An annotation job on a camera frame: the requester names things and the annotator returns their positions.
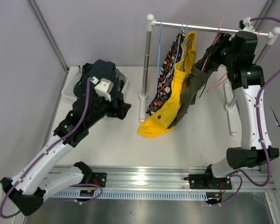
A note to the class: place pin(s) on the white steel clothes rack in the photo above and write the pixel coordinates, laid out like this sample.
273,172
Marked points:
196,26

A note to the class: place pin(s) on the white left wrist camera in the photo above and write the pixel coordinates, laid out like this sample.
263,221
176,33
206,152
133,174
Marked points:
103,88

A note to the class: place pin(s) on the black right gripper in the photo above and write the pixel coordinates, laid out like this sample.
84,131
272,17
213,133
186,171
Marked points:
215,49

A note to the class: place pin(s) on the grey shorts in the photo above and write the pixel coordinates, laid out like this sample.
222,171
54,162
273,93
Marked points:
121,78

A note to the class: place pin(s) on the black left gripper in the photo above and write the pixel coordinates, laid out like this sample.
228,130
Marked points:
120,112

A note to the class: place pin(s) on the dark navy shorts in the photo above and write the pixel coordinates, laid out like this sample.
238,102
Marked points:
98,105

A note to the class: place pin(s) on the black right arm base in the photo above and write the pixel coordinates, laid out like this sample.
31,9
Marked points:
208,182

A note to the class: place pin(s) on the pink wire hanger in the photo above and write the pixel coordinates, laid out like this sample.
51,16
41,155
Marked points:
219,81
214,42

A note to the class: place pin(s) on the camouflage patterned shorts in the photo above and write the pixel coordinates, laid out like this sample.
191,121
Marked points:
166,75

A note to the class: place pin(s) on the white perforated plastic basket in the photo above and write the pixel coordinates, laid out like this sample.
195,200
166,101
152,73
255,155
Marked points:
67,91

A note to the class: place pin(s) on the olive green shorts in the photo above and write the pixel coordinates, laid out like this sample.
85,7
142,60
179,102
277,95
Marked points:
198,78

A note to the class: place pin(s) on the yellow shorts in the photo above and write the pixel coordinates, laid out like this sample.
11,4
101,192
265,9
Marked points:
168,112

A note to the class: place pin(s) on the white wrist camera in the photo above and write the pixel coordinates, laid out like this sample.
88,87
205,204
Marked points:
103,88
246,25

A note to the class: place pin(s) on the aluminium mounting rail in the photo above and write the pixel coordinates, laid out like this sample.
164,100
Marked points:
161,178

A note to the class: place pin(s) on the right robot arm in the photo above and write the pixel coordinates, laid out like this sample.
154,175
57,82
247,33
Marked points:
256,148

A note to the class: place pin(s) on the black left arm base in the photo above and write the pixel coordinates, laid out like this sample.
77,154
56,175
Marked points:
95,179

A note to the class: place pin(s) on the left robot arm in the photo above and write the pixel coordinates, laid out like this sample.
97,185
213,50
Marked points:
28,190

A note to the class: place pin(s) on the white slotted cable duct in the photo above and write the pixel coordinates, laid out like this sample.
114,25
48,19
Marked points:
183,195

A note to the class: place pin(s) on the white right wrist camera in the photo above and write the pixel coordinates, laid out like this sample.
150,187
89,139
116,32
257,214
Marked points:
246,25

